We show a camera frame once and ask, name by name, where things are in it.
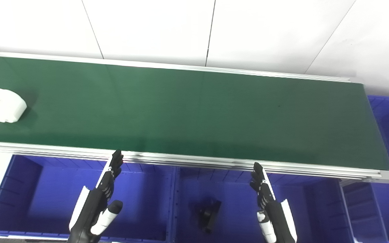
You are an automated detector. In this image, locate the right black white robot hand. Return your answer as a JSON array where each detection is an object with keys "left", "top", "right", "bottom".
[{"left": 250, "top": 162, "right": 297, "bottom": 243}]

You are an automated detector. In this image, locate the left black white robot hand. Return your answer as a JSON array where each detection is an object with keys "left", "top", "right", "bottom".
[{"left": 68, "top": 150, "right": 124, "bottom": 243}]

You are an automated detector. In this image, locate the black plastic part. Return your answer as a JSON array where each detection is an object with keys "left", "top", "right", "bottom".
[{"left": 199, "top": 199, "right": 222, "bottom": 234}]

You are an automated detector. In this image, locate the green conveyor belt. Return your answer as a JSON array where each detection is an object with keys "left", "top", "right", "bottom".
[
  {"left": 0, "top": 51, "right": 389, "bottom": 184},
  {"left": 0, "top": 55, "right": 389, "bottom": 171}
]

